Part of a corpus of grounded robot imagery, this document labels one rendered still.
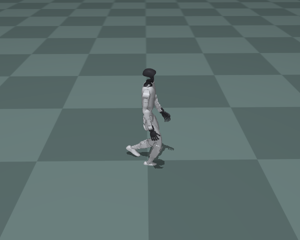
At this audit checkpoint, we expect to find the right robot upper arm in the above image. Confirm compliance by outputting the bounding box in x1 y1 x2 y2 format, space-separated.
142 90 151 114

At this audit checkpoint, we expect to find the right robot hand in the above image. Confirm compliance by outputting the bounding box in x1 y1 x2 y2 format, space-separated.
149 125 160 141

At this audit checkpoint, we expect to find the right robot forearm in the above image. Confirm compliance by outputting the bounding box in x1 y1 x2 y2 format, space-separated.
144 110 153 130

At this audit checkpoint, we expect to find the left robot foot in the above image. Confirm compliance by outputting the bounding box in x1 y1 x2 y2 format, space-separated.
126 145 140 157

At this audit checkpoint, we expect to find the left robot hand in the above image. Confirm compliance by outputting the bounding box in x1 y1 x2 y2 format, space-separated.
160 107 171 122

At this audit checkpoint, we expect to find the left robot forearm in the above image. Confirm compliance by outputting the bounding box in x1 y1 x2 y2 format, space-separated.
154 98 162 112

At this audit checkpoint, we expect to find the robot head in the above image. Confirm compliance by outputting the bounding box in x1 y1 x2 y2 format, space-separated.
143 68 156 87

